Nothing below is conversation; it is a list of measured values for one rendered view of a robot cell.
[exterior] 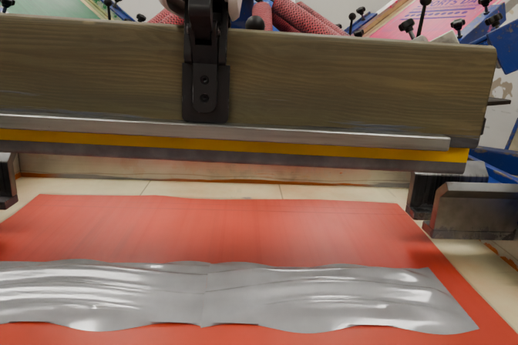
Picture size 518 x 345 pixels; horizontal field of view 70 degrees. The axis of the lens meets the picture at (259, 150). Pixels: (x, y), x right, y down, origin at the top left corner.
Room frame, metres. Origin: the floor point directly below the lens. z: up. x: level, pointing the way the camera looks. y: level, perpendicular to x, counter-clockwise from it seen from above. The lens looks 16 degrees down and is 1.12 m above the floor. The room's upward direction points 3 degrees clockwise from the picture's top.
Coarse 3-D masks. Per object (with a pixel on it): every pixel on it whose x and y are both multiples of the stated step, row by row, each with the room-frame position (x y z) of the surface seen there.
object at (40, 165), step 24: (24, 168) 0.43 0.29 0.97; (48, 168) 0.43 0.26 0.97; (72, 168) 0.44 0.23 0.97; (96, 168) 0.44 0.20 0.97; (120, 168) 0.44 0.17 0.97; (144, 168) 0.44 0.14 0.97; (168, 168) 0.44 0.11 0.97; (192, 168) 0.44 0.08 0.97; (216, 168) 0.45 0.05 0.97; (240, 168) 0.45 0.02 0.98; (264, 168) 0.45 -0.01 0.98; (288, 168) 0.45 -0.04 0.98; (312, 168) 0.45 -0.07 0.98; (480, 240) 0.32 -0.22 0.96; (504, 240) 0.29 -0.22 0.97
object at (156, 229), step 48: (0, 240) 0.28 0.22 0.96; (48, 240) 0.28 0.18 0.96; (96, 240) 0.29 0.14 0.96; (144, 240) 0.29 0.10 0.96; (192, 240) 0.30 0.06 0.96; (0, 336) 0.18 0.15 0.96; (48, 336) 0.18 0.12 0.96; (96, 336) 0.18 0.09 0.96; (144, 336) 0.18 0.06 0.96; (192, 336) 0.18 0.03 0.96
